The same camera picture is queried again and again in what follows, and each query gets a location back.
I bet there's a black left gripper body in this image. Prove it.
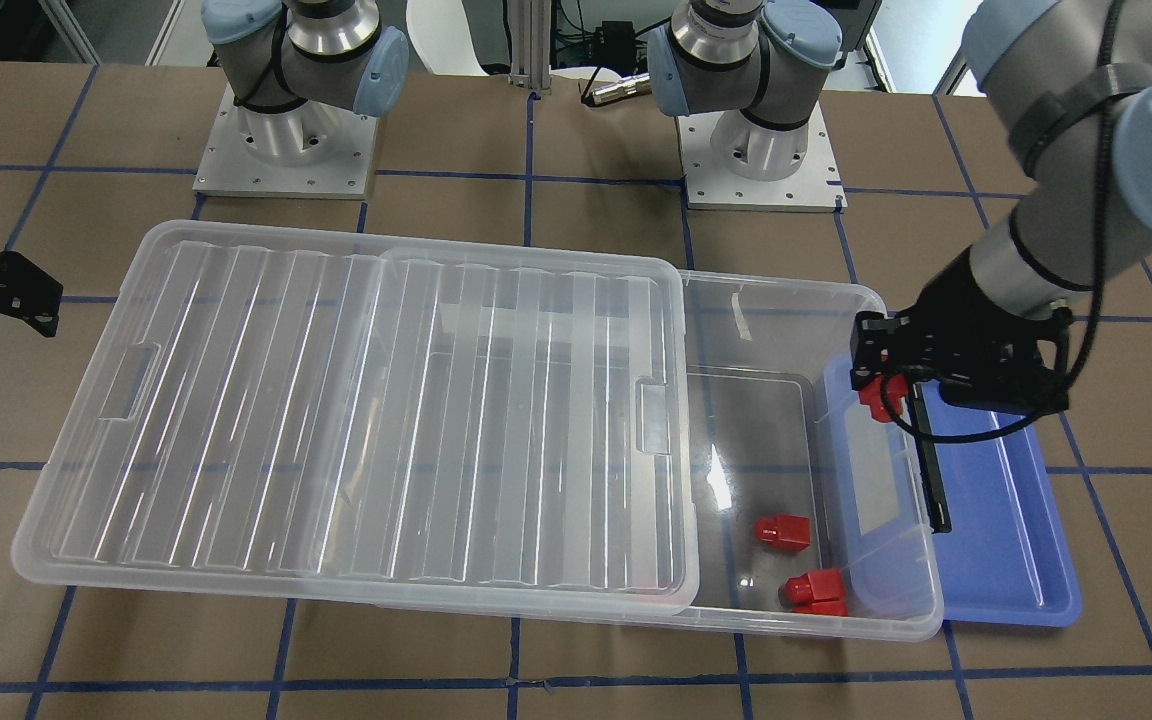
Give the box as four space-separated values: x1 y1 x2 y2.
850 251 1073 414

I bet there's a red block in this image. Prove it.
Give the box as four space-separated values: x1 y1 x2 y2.
781 568 849 617
753 511 813 553
858 373 909 423

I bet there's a clear plastic box lid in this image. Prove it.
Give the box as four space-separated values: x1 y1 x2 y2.
12 222 700 623

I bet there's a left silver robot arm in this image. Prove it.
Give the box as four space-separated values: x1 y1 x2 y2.
646 1 1152 420

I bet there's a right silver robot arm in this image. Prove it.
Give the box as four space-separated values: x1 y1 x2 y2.
0 1 411 338

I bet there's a clear plastic storage box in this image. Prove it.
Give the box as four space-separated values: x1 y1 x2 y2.
335 256 942 641

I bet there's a red block in box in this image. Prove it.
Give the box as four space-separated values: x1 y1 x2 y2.
753 511 813 553

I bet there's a blue plastic tray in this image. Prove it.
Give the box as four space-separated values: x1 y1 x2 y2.
821 353 1083 629

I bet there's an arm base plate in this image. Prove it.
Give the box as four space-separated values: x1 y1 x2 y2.
676 104 849 213
192 88 381 200

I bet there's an aluminium frame post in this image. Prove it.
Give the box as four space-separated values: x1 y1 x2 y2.
506 0 556 97

